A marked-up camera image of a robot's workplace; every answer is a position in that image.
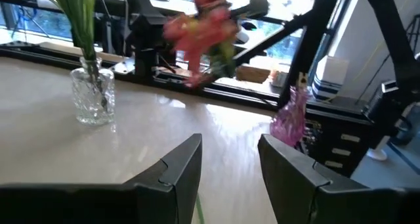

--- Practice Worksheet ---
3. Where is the silver metal bracket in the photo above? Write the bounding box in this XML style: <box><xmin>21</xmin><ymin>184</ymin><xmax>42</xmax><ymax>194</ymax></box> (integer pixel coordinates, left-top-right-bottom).
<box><xmin>110</xmin><ymin>57</ymin><xmax>136</xmax><ymax>76</ymax></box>

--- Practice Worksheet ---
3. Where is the black tapered bar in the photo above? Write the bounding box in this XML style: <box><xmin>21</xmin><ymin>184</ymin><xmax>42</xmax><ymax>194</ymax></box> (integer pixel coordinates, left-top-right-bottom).
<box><xmin>229</xmin><ymin>0</ymin><xmax>270</xmax><ymax>20</ymax></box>

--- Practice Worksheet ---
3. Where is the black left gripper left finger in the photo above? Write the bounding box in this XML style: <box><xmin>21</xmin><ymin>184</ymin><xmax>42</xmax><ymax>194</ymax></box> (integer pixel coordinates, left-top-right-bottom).
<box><xmin>0</xmin><ymin>133</ymin><xmax>203</xmax><ymax>224</ymax></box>

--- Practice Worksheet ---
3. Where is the black tripod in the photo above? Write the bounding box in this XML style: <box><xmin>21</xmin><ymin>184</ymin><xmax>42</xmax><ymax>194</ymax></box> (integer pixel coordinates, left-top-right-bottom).
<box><xmin>11</xmin><ymin>5</ymin><xmax>50</xmax><ymax>39</ymax></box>

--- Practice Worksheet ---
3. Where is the brown wooden box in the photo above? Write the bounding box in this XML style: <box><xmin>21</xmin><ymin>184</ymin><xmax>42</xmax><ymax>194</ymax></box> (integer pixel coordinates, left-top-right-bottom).
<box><xmin>236</xmin><ymin>64</ymin><xmax>274</xmax><ymax>85</ymax></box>

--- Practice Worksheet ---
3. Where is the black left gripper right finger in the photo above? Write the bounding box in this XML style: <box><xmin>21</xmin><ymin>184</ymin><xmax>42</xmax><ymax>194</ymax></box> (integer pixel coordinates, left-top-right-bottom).
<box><xmin>257</xmin><ymin>133</ymin><xmax>420</xmax><ymax>224</ymax></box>

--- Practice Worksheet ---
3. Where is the pink glass vase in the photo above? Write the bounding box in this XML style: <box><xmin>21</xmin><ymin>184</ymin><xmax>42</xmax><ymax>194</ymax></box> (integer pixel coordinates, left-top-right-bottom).
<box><xmin>268</xmin><ymin>85</ymin><xmax>312</xmax><ymax>148</ymax></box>

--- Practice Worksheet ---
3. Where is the black drawer cabinet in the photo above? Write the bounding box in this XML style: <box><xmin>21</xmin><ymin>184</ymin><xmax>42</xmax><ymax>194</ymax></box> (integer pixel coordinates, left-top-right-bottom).
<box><xmin>297</xmin><ymin>97</ymin><xmax>378</xmax><ymax>178</ymax></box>

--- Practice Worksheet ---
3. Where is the clear cut-glass vase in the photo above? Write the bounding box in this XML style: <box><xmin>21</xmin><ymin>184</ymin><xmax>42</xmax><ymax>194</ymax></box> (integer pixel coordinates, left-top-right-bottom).
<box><xmin>70</xmin><ymin>55</ymin><xmax>116</xmax><ymax>126</ymax></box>

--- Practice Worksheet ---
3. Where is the white blue-striped cup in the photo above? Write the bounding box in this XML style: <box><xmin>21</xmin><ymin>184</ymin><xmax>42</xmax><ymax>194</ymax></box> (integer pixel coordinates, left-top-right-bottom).
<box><xmin>310</xmin><ymin>55</ymin><xmax>350</xmax><ymax>102</ymax></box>

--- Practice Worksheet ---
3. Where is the white artificial flower bunch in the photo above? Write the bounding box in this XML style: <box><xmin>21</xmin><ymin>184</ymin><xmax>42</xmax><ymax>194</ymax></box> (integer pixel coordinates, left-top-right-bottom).
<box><xmin>31</xmin><ymin>0</ymin><xmax>109</xmax><ymax>110</ymax></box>

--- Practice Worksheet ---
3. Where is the pink artificial flower bunch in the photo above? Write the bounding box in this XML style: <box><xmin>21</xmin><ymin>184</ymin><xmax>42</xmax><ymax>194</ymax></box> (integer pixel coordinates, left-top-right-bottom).
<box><xmin>163</xmin><ymin>0</ymin><xmax>240</xmax><ymax>89</ymax></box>

